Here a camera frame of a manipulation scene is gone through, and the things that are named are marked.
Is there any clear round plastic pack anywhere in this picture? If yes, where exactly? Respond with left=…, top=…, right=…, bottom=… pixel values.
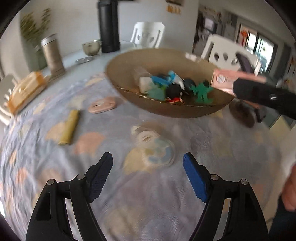
left=131, top=126, right=175, bottom=168

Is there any yellow lighter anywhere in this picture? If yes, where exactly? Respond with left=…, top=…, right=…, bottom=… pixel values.
left=58, top=109, right=80, bottom=145

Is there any pink rectangular box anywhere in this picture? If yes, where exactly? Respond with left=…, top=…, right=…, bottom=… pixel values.
left=210, top=69, right=266, bottom=97

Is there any pink oval case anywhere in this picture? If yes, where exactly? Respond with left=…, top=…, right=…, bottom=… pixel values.
left=88, top=97, right=116, bottom=114

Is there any small red figure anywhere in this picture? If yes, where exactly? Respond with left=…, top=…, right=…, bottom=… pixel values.
left=166, top=97, right=184, bottom=104

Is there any blue USB stick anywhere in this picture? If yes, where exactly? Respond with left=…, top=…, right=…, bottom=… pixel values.
left=151, top=76, right=171, bottom=87

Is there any black-haired doll figure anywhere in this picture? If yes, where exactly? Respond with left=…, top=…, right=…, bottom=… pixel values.
left=166, top=78, right=196, bottom=100

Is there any white Anker charger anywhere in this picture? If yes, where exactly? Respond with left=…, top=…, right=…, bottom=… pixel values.
left=138, top=77, right=156, bottom=94

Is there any phone on right gripper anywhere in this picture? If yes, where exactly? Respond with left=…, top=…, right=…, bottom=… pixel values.
left=236, top=52, right=254, bottom=74

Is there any patterned blue tablecloth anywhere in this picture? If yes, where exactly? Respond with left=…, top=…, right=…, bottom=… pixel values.
left=1, top=75, right=281, bottom=240

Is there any right white chair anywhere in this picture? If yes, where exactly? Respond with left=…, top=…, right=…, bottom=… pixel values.
left=201, top=34, right=261, bottom=75

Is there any white chair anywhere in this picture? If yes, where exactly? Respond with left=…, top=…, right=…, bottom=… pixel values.
left=0, top=74, right=18, bottom=126
left=201, top=34, right=261, bottom=75
left=130, top=22, right=166, bottom=48

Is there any amber ribbed glass bowl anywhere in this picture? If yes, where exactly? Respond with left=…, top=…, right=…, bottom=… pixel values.
left=105, top=49, right=233, bottom=118

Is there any orange tissue pack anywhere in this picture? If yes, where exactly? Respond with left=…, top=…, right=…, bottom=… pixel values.
left=7, top=71, right=48, bottom=115

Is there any small glass ashtray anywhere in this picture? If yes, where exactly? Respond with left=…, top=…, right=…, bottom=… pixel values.
left=75, top=57, right=93, bottom=64

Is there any left white chair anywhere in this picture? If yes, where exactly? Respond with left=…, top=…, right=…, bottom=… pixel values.
left=0, top=74, right=18, bottom=126

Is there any glass cup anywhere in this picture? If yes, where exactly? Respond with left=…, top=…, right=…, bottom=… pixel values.
left=82, top=40, right=101, bottom=56

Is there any gold thermos flask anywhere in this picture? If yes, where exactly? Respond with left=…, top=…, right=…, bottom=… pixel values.
left=41, top=34, right=66, bottom=78

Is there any far white chair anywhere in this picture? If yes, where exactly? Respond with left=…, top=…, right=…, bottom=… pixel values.
left=130, top=22, right=166, bottom=48

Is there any vase with dried flowers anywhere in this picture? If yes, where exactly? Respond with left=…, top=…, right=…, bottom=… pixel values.
left=20, top=8, right=51, bottom=47

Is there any tall black thermos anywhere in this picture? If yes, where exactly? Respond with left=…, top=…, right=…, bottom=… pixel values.
left=97, top=1, right=120, bottom=53

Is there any window with dark frame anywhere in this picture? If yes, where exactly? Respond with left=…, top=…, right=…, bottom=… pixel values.
left=236, top=24, right=278, bottom=73

